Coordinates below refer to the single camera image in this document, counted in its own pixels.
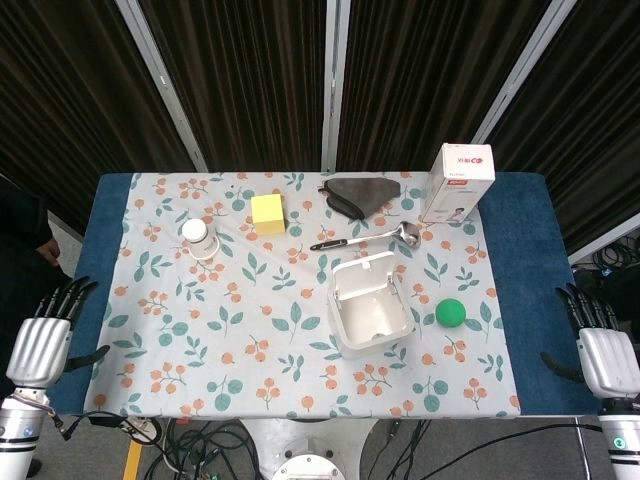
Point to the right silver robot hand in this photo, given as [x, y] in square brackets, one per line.
[602, 360]

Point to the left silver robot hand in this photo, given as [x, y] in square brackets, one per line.
[39, 345]

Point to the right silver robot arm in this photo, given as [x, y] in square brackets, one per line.
[619, 440]

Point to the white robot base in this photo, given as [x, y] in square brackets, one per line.
[307, 450]

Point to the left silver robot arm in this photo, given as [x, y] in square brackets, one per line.
[20, 435]

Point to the white plastic box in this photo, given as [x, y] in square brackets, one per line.
[369, 306]

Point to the blue table mat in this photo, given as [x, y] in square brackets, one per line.
[530, 280]

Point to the white power strip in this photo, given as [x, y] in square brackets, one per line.
[137, 430]

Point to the green ball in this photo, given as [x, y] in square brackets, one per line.
[450, 313]

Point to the white pill bottle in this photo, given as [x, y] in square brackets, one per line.
[199, 239]

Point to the white carton box red logo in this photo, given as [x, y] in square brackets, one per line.
[457, 185]

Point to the floral tablecloth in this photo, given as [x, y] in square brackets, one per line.
[280, 320]

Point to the yellow cube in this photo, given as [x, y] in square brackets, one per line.
[268, 215]

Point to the grey folded cloth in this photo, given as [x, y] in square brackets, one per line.
[361, 195]

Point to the black curtain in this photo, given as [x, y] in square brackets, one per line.
[250, 80]

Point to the silver curtain frame post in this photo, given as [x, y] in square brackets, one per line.
[165, 85]
[520, 70]
[335, 85]

